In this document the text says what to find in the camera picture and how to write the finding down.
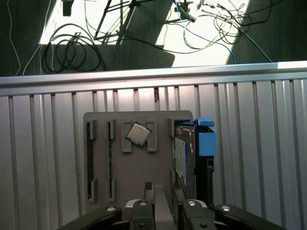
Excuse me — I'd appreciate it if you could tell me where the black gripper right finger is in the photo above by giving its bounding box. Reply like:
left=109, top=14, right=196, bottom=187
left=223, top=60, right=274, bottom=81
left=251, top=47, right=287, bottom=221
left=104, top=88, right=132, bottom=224
left=178, top=198, right=285, bottom=230

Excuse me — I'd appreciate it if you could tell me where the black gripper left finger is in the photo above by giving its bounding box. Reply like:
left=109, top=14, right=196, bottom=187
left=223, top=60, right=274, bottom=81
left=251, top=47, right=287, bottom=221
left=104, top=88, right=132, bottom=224
left=56, top=200, right=155, bottom=230

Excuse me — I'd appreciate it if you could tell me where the hard disk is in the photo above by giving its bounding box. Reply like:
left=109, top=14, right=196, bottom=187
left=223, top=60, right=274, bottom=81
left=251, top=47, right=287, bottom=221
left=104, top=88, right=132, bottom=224
left=173, top=116, right=218, bottom=208

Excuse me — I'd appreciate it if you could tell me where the small black patterned block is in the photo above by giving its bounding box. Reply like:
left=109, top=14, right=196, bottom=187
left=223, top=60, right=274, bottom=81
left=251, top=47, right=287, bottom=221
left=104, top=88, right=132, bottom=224
left=143, top=181, right=154, bottom=199

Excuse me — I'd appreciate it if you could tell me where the grey parts rack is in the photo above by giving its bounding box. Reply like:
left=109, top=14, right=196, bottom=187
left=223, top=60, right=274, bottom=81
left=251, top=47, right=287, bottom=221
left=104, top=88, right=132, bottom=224
left=83, top=110, right=194, bottom=230

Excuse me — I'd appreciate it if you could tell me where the dark RAM stick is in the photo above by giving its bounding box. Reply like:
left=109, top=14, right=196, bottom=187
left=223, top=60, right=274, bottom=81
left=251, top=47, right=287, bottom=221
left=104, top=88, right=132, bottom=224
left=107, top=121, right=115, bottom=200
left=87, top=121, right=94, bottom=200

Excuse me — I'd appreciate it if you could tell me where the silver CPU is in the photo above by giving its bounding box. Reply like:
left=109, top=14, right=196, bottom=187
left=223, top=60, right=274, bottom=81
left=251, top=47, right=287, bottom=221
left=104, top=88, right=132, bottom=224
left=126, top=123, right=152, bottom=146

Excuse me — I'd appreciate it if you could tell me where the black power adapter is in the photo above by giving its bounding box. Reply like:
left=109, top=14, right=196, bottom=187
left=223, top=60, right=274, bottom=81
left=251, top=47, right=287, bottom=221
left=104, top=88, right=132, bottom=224
left=61, top=0, right=73, bottom=17

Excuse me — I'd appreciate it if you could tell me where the blue floor cable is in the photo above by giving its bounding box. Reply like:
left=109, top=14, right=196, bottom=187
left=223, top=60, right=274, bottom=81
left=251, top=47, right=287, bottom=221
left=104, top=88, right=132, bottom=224
left=174, top=0, right=238, bottom=65

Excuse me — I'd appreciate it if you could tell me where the long black floor cable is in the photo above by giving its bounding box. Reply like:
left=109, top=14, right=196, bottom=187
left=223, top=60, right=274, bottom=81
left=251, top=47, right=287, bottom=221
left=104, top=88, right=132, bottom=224
left=215, top=0, right=283, bottom=63

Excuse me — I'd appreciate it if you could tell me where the black coiled floor cable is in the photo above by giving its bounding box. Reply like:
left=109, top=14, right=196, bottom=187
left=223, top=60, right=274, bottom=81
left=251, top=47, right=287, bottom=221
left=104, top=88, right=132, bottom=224
left=40, top=23, right=107, bottom=74

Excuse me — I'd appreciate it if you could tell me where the thin grey cable tangle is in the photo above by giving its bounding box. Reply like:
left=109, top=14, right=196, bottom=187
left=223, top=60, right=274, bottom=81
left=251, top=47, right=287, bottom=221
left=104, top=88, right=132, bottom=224
left=183, top=0, right=252, bottom=50

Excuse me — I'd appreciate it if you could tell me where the black metal stand frame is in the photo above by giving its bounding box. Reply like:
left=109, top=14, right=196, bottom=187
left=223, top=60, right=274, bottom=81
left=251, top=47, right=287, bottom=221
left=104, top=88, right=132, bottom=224
left=93, top=0, right=144, bottom=45

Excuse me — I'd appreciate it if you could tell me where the white floor cable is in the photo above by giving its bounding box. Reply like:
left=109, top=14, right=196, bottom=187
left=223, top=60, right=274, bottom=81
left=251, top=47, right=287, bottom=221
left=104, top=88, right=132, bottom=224
left=7, top=0, right=22, bottom=75

